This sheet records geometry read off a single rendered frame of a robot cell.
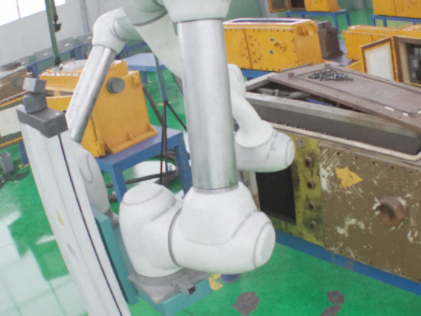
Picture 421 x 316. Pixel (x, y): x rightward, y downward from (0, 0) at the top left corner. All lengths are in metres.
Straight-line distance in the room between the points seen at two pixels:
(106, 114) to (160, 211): 3.20
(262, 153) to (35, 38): 9.88
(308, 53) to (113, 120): 2.72
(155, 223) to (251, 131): 0.34
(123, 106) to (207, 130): 3.39
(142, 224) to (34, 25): 9.96
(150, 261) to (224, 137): 0.37
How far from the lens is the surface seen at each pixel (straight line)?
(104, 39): 1.84
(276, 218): 2.62
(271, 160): 1.30
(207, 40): 1.02
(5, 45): 10.74
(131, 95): 4.44
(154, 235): 1.16
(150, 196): 1.17
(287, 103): 2.36
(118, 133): 4.41
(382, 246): 2.16
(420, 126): 1.91
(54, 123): 1.15
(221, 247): 1.07
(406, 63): 5.09
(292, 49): 5.71
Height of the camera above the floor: 2.03
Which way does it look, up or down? 22 degrees down
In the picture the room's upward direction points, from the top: 11 degrees counter-clockwise
